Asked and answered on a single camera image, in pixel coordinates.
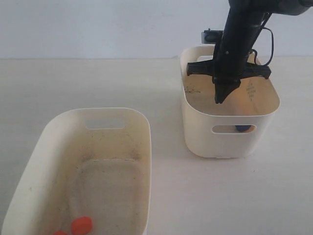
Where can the orange-capped clear tube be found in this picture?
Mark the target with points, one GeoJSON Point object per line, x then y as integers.
{"type": "Point", "coordinates": [81, 225]}

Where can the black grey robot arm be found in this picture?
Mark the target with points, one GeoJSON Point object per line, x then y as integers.
{"type": "Point", "coordinates": [283, 7]}

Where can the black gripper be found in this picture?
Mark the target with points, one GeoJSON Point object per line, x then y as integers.
{"type": "Point", "coordinates": [230, 58]}

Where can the blue-capped tube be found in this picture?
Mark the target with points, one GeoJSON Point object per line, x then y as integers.
{"type": "Point", "coordinates": [242, 128]}

